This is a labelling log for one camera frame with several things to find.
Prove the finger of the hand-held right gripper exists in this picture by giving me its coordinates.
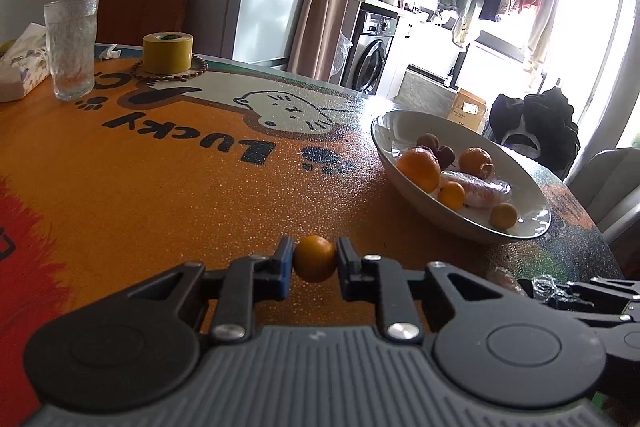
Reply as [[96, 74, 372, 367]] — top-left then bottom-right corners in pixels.
[[517, 276, 640, 323]]

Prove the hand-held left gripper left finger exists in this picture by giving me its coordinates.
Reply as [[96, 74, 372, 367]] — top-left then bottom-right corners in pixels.
[[120, 235, 296, 341]]

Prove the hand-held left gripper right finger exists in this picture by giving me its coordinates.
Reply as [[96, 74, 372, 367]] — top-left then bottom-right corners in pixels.
[[336, 236, 508, 342]]

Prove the clear plastic wrap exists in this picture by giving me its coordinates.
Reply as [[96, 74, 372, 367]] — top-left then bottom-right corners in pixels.
[[485, 266, 561, 305]]

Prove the small yellow orange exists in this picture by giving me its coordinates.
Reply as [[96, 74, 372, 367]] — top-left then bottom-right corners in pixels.
[[489, 203, 518, 230]]

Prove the large orange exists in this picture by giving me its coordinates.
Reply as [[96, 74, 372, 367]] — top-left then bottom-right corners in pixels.
[[396, 148, 442, 194]]

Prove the white ceramic bowl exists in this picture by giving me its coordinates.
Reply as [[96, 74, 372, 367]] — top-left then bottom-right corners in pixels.
[[371, 109, 552, 244]]

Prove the plastic sweet potato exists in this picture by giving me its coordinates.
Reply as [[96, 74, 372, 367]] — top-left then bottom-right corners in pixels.
[[440, 171, 513, 208]]

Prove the grey chair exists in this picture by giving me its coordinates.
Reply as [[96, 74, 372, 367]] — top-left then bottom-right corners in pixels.
[[565, 148, 640, 253]]

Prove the dark red plum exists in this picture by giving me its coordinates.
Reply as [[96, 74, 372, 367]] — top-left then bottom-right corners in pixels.
[[434, 145, 457, 170]]

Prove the medium orange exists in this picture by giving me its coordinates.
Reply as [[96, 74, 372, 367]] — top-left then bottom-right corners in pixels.
[[458, 147, 493, 179]]

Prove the pile of black clothes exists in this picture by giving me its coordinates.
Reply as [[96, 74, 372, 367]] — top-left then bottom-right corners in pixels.
[[487, 87, 581, 180]]

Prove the grey storage box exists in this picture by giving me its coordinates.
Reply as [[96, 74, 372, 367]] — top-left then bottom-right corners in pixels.
[[395, 64, 456, 108]]

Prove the cardboard box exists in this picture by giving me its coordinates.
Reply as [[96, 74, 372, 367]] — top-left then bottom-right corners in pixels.
[[450, 88, 488, 130]]

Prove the silver washing machine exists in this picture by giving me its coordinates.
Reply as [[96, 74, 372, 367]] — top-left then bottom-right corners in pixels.
[[345, 12, 398, 96]]

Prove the clear plastic bag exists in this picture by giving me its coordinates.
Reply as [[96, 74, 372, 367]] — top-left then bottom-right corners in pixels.
[[330, 32, 353, 80]]

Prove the beaded coaster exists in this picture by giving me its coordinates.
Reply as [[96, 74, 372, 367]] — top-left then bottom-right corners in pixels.
[[131, 54, 208, 82]]

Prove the yellow tape roll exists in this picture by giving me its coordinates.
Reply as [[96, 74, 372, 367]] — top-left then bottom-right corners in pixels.
[[142, 32, 193, 74]]

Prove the brown chair back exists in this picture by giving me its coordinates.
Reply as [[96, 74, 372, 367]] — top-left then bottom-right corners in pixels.
[[95, 0, 195, 58]]

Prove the textured drinking glass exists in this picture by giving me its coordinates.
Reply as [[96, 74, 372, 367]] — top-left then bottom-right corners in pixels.
[[43, 0, 100, 102]]

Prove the patterned tissue box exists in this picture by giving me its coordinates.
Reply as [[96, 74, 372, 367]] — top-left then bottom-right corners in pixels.
[[0, 23, 52, 104]]

